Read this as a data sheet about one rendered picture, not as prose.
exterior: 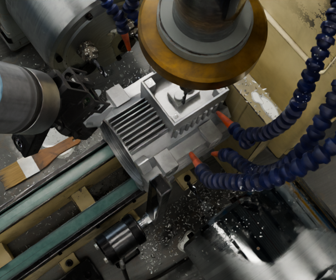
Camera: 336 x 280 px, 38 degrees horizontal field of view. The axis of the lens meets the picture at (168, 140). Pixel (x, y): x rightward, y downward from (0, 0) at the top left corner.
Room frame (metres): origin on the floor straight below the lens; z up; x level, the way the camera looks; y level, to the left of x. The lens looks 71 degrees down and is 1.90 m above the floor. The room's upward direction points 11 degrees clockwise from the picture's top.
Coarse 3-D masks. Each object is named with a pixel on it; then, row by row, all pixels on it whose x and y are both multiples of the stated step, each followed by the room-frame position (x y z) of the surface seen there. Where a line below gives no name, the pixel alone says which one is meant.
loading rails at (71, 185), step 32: (96, 160) 0.27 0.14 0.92; (32, 192) 0.18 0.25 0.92; (64, 192) 0.20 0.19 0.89; (128, 192) 0.22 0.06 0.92; (0, 224) 0.10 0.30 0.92; (32, 224) 0.13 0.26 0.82; (64, 224) 0.13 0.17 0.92; (96, 224) 0.14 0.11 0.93; (0, 256) 0.05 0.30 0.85; (32, 256) 0.06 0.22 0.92; (64, 256) 0.07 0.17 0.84
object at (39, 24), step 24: (24, 0) 0.50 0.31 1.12; (48, 0) 0.49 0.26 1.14; (72, 0) 0.49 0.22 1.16; (96, 0) 0.49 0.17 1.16; (120, 0) 0.52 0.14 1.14; (24, 24) 0.47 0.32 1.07; (48, 24) 0.45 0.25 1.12; (72, 24) 0.45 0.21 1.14; (96, 24) 0.48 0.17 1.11; (48, 48) 0.42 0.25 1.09; (72, 48) 0.44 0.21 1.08; (96, 48) 0.47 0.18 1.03; (120, 48) 0.51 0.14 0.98
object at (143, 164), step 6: (216, 108) 0.37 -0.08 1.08; (222, 108) 0.37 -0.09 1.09; (228, 108) 0.37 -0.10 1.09; (108, 114) 0.32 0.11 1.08; (216, 114) 0.36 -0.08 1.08; (228, 114) 0.36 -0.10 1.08; (144, 156) 0.25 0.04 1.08; (138, 162) 0.24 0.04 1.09; (144, 162) 0.24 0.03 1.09; (138, 168) 0.23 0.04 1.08; (144, 168) 0.23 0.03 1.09; (150, 168) 0.23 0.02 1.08; (144, 174) 0.22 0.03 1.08; (138, 186) 0.23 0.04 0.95
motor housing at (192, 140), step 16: (128, 112) 0.32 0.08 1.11; (144, 112) 0.32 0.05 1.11; (112, 128) 0.29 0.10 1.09; (128, 128) 0.29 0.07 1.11; (144, 128) 0.30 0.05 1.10; (160, 128) 0.30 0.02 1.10; (192, 128) 0.32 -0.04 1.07; (224, 128) 0.35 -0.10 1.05; (112, 144) 0.30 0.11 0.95; (128, 144) 0.26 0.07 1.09; (144, 144) 0.27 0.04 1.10; (160, 144) 0.28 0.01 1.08; (176, 144) 0.29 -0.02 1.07; (192, 144) 0.30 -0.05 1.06; (128, 160) 0.28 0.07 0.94; (176, 160) 0.26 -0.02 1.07; (144, 176) 0.22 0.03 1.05
